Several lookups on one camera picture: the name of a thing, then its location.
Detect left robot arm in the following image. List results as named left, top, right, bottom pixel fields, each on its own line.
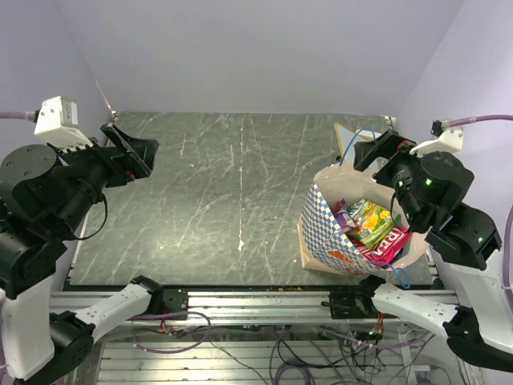
left=1, top=124, right=164, bottom=384

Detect yellow green candy bag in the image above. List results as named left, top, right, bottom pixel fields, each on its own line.
left=345, top=199, right=400, bottom=249

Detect aluminium frame rail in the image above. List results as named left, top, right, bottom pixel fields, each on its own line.
left=50, top=290, right=458, bottom=326

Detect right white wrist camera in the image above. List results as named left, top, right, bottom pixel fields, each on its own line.
left=410, top=120, right=464, bottom=156

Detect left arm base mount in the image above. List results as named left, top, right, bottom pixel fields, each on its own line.
left=161, top=289, right=188, bottom=320

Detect tangled floor cables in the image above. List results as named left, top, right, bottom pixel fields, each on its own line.
left=127, top=312, right=442, bottom=385

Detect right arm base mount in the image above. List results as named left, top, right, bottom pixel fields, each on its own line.
left=321, top=291, right=378, bottom=320

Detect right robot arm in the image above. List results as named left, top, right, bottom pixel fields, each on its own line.
left=353, top=130, right=512, bottom=372

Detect checkered paper bag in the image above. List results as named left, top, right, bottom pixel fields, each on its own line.
left=297, top=127, right=428, bottom=290

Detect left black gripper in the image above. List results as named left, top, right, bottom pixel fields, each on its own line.
left=50, top=120, right=160, bottom=232

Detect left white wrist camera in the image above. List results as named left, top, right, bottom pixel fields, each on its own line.
left=34, top=96, right=94, bottom=152

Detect purple snack packet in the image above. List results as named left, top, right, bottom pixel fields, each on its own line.
left=330, top=199, right=357, bottom=233

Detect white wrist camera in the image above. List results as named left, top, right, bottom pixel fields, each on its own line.
left=34, top=96, right=94, bottom=152
left=410, top=120, right=464, bottom=156

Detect pink chips bag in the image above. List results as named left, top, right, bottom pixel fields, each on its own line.
left=349, top=226, right=412, bottom=269

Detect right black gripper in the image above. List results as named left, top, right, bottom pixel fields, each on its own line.
left=353, top=128, right=427, bottom=226

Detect small whiteboard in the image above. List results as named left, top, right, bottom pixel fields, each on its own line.
left=333, top=122, right=357, bottom=160

